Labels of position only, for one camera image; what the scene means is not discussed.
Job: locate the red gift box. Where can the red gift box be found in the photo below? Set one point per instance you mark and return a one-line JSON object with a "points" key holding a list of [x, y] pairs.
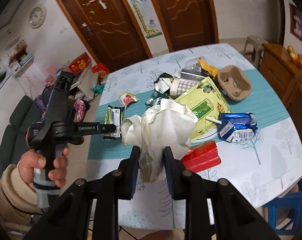
{"points": [[80, 63]]}

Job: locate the blue plastic stool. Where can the blue plastic stool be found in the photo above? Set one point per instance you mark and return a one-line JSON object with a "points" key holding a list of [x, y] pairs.
{"points": [[291, 201]]}

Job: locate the black white torn wrapper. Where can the black white torn wrapper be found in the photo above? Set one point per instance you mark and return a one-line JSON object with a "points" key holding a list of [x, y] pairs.
{"points": [[164, 83]]}

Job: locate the right brown wooden door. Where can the right brown wooden door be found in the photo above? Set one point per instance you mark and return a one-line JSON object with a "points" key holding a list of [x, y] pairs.
{"points": [[187, 23]]}

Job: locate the pink patterned roll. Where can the pink patterned roll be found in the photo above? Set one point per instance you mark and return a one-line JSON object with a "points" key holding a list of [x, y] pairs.
{"points": [[80, 108]]}

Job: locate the blue milk carton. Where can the blue milk carton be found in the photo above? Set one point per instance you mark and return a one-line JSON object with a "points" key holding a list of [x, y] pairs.
{"points": [[237, 127]]}

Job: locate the green strawberry wrapper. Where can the green strawberry wrapper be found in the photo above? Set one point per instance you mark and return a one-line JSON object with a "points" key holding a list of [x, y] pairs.
{"points": [[126, 98]]}

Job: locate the person's left hand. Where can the person's left hand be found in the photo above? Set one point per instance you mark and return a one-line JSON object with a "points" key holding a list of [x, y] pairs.
{"points": [[31, 160]]}

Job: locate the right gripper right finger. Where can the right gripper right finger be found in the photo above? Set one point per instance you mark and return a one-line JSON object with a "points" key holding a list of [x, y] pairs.
{"points": [[213, 207]]}

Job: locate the fruit pile on cabinet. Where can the fruit pile on cabinet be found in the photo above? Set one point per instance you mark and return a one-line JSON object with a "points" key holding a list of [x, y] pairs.
{"points": [[295, 58]]}

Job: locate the checkered paper cup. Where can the checkered paper cup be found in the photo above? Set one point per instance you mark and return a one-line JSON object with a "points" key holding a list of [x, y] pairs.
{"points": [[179, 86]]}

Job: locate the brown wooden door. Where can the brown wooden door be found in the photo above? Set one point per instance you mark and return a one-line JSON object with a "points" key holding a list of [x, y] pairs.
{"points": [[109, 31], [187, 23]]}

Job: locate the round wall clock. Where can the round wall clock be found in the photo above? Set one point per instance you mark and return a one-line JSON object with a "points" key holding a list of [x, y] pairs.
{"points": [[37, 16]]}

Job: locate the yellow-green snack bag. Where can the yellow-green snack bag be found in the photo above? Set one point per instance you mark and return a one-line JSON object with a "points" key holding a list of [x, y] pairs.
{"points": [[204, 99]]}

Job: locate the dark green sofa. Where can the dark green sofa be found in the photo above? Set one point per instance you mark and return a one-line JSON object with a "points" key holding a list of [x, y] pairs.
{"points": [[13, 144]]}

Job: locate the beige sleeve forearm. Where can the beige sleeve forearm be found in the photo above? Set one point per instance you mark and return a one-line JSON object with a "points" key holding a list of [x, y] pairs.
{"points": [[18, 203]]}

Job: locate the red cardboard box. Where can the red cardboard box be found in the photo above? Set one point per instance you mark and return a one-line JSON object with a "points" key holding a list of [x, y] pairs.
{"points": [[202, 157]]}

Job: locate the black green foil wrapper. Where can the black green foil wrapper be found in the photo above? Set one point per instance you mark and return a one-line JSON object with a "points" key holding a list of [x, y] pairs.
{"points": [[114, 116]]}

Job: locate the tree-patterned tablecloth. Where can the tree-patterned tablecloth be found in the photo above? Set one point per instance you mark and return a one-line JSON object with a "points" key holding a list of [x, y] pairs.
{"points": [[261, 168]]}

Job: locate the left brown wooden door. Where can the left brown wooden door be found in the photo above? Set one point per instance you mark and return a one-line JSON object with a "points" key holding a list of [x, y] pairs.
{"points": [[109, 31]]}

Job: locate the framed pink wall picture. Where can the framed pink wall picture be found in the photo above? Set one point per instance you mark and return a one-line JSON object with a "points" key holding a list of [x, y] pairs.
{"points": [[295, 22]]}

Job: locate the grey plastic stool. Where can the grey plastic stool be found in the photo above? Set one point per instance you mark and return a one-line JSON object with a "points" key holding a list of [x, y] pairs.
{"points": [[257, 43]]}

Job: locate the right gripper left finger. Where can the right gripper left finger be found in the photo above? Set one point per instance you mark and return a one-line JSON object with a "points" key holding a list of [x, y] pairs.
{"points": [[69, 216]]}

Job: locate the yellow foil wrapper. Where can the yellow foil wrapper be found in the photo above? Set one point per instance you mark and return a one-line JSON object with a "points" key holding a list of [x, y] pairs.
{"points": [[212, 70]]}

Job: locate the wooden sideboard cabinet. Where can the wooden sideboard cabinet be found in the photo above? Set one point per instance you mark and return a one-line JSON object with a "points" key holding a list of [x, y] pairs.
{"points": [[286, 80]]}

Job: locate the brown pulp cup tray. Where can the brown pulp cup tray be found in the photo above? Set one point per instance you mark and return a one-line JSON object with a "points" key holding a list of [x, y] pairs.
{"points": [[234, 83]]}

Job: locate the giraffe height chart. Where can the giraffe height chart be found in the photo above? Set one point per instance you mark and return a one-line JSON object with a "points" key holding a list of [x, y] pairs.
{"points": [[147, 18]]}

